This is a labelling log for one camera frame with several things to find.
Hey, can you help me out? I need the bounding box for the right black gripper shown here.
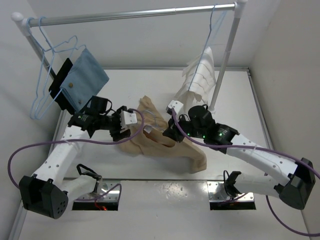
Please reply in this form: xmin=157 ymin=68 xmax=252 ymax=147
xmin=163 ymin=112 xmax=206 ymax=144

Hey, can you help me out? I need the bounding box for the beige t shirt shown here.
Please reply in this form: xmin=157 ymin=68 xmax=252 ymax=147
xmin=119 ymin=95 xmax=207 ymax=173

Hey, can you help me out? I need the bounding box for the blue wire hanger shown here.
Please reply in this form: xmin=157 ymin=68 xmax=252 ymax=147
xmin=142 ymin=110 xmax=164 ymax=131

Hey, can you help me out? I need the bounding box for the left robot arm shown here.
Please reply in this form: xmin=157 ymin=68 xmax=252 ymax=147
xmin=18 ymin=96 xmax=137 ymax=219

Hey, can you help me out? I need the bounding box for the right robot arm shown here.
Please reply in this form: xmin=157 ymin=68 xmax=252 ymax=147
xmin=163 ymin=100 xmax=319 ymax=210

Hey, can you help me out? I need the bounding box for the white cloth on hanger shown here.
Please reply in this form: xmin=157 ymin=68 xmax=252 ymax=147
xmin=175 ymin=46 xmax=216 ymax=107

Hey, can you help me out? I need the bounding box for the empty blue hanger left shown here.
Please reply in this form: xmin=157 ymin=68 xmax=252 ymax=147
xmin=26 ymin=16 xmax=78 ymax=120

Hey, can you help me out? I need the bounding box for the blue hanger with denim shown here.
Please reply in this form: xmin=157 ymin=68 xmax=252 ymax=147
xmin=29 ymin=26 xmax=86 ymax=120

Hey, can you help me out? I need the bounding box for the blue hanger with white cloth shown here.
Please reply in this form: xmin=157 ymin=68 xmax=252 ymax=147
xmin=188 ymin=4 xmax=227 ymax=91

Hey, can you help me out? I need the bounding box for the blue denim cloth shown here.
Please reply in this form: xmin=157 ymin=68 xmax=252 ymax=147
xmin=60 ymin=48 xmax=109 ymax=112

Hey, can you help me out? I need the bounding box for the black cloth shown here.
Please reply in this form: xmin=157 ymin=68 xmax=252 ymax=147
xmin=48 ymin=58 xmax=75 ymax=115

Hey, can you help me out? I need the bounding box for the metal clothes rack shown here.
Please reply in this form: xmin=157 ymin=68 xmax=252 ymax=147
xmin=11 ymin=0 xmax=247 ymax=110

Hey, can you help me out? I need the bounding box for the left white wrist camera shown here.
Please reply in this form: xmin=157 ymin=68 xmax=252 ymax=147
xmin=120 ymin=110 xmax=138 ymax=128

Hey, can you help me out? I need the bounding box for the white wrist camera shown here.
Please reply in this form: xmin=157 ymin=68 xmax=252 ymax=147
xmin=166 ymin=100 xmax=184 ymax=115
xmin=120 ymin=110 xmax=138 ymax=128

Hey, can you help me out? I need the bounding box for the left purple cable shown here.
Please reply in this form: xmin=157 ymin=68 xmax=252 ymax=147
xmin=7 ymin=109 xmax=144 ymax=202

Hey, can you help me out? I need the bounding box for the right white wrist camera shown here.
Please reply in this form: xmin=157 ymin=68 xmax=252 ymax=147
xmin=166 ymin=100 xmax=184 ymax=115

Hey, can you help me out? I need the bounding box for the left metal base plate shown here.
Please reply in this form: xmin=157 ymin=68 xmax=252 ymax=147
xmin=76 ymin=180 xmax=122 ymax=203

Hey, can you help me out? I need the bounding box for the metal base plate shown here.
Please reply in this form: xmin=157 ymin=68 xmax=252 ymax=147
xmin=76 ymin=180 xmax=122 ymax=203
xmin=207 ymin=180 xmax=255 ymax=204

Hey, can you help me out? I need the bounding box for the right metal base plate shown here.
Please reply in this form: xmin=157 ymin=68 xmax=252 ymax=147
xmin=207 ymin=180 xmax=255 ymax=204

